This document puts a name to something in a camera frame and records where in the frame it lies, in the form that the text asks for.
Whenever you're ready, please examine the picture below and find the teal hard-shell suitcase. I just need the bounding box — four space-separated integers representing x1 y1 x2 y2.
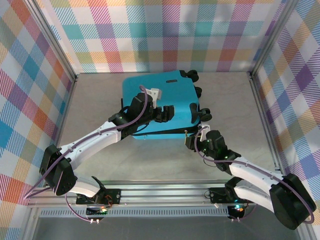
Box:
119 69 213 140

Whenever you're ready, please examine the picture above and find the right controller board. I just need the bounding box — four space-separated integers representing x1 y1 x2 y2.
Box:
226 204 246 219

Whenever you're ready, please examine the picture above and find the controller board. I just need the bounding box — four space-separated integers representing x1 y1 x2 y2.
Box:
226 204 246 219
85 205 110 218

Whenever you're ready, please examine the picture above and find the left controller board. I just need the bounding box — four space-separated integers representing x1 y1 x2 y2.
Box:
85 205 110 218

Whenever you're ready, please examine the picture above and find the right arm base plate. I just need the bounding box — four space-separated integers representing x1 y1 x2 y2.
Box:
208 186 241 204

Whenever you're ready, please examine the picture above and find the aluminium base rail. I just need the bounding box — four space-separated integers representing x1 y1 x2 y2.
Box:
27 178 273 208

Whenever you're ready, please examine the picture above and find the right aluminium side rail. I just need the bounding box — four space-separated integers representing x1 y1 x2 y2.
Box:
248 71 290 176

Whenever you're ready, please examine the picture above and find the slotted grey cable duct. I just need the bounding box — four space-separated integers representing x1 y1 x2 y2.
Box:
39 208 231 219

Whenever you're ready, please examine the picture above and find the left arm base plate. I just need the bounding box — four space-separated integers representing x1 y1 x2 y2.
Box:
75 187 122 205

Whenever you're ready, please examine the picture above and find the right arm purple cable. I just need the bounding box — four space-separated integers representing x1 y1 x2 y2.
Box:
193 126 315 224

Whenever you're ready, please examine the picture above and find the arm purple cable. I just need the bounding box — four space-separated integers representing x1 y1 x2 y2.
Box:
23 84 148 224
193 126 315 224

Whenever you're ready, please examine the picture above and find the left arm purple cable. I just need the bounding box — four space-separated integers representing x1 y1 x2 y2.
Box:
23 84 148 224

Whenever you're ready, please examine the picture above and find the left aluminium frame post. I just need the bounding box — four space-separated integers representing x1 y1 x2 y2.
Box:
24 0 81 83

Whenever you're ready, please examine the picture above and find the aluminium frame post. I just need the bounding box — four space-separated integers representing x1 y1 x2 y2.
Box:
24 0 81 83
248 0 302 79

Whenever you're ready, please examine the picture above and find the right aluminium frame post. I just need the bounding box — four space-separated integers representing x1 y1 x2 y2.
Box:
248 0 302 79

